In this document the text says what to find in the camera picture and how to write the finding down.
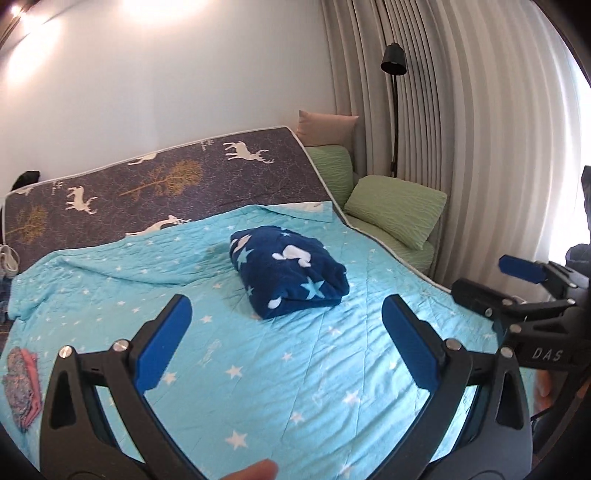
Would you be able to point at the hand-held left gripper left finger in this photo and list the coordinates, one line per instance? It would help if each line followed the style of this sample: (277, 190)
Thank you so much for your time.
(164, 341)

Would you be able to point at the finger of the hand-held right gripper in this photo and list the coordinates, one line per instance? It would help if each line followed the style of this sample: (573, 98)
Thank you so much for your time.
(475, 293)
(521, 268)

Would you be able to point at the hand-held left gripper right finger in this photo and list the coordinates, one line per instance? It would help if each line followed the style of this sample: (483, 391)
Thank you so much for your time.
(408, 341)

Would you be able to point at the blue fleece pajama jacket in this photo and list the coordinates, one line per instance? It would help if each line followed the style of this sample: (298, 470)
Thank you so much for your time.
(286, 272)

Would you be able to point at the person's left hand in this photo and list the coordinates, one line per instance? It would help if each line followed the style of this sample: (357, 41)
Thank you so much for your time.
(251, 470)

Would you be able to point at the green striped cushion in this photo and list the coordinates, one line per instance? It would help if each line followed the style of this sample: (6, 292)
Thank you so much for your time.
(415, 258)

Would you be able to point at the large green pillow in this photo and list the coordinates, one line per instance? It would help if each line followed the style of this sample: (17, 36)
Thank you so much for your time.
(397, 207)

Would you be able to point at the light blue star quilt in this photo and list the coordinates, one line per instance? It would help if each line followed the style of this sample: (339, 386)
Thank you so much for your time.
(277, 369)

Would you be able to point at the coral pink folded garment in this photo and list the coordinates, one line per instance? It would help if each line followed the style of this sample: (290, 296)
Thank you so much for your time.
(33, 360)

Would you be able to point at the grey pleated curtain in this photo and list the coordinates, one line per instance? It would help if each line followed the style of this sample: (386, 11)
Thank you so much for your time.
(485, 138)

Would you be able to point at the floral patterned folded garment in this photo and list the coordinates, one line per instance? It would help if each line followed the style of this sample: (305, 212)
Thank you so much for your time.
(18, 387)

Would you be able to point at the deer print mattress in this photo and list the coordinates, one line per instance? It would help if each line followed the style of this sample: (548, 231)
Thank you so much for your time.
(161, 184)

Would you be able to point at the small green pillow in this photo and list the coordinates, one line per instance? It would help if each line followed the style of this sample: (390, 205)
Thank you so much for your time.
(330, 175)

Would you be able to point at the black cloth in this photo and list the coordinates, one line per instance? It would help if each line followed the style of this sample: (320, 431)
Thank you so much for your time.
(28, 179)

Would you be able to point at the pink pillow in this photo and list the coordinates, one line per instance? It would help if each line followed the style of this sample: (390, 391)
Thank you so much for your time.
(325, 129)

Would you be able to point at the black floor lamp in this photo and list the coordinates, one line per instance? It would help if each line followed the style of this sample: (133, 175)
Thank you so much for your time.
(393, 60)

